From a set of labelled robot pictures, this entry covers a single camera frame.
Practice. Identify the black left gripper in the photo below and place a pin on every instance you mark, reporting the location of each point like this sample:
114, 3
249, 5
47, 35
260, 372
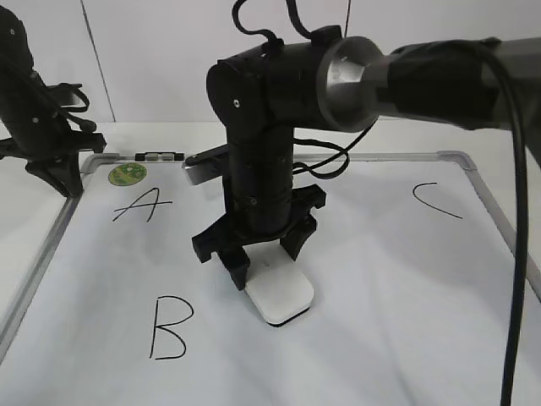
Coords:
45, 134

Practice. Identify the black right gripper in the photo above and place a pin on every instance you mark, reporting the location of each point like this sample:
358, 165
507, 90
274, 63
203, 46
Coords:
288, 220

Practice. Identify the white rectangular whiteboard eraser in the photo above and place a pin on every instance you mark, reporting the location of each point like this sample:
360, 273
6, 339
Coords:
279, 290

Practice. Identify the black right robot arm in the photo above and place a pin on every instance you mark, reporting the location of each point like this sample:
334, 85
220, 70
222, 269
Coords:
334, 83

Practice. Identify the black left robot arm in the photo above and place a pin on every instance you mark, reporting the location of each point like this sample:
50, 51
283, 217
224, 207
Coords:
17, 62

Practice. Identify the round green magnet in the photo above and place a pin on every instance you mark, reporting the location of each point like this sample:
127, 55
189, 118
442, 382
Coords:
127, 174

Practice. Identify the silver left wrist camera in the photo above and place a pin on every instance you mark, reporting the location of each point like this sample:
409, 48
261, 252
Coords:
66, 95

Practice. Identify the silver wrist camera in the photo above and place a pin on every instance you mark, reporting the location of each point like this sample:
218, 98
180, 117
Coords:
207, 165
66, 95

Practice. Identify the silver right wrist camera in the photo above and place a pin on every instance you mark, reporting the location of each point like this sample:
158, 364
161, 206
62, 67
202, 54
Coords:
207, 165

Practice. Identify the whiteboard with aluminium frame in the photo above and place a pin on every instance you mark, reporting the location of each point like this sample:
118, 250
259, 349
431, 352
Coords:
400, 297

